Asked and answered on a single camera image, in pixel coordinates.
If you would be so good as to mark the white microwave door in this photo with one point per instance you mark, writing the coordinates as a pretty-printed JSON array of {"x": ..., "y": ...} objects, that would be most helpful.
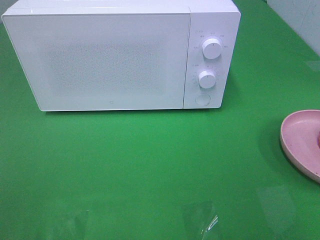
[{"x": 102, "y": 62}]

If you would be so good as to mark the lower white timer knob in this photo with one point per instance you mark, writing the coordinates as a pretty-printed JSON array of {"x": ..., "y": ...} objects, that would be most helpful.
[{"x": 207, "y": 79}]

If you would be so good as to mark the white microwave oven body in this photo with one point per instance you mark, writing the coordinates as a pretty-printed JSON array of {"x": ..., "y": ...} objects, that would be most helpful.
[{"x": 208, "y": 18}]

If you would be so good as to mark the round white door button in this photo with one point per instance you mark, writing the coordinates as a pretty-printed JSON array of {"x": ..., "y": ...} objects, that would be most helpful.
[{"x": 203, "y": 99}]

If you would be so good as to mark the pink round plate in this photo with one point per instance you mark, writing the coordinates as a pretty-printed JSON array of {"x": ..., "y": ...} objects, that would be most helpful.
[{"x": 300, "y": 141}]

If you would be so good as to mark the upper white power knob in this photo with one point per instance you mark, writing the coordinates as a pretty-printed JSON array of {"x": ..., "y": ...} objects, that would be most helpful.
[{"x": 212, "y": 48}]

